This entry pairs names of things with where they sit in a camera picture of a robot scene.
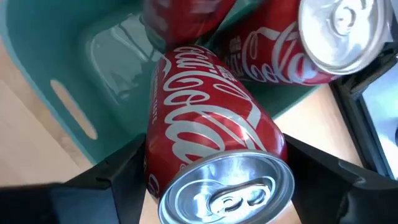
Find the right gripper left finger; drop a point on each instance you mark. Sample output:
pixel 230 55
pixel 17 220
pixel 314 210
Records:
pixel 77 205

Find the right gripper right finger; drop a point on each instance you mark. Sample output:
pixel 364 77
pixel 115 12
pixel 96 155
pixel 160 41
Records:
pixel 342 202

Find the red Coca-Cola can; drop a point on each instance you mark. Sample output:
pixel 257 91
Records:
pixel 186 18
pixel 202 124
pixel 280 53

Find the green plastic bin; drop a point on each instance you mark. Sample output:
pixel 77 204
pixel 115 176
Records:
pixel 62 46

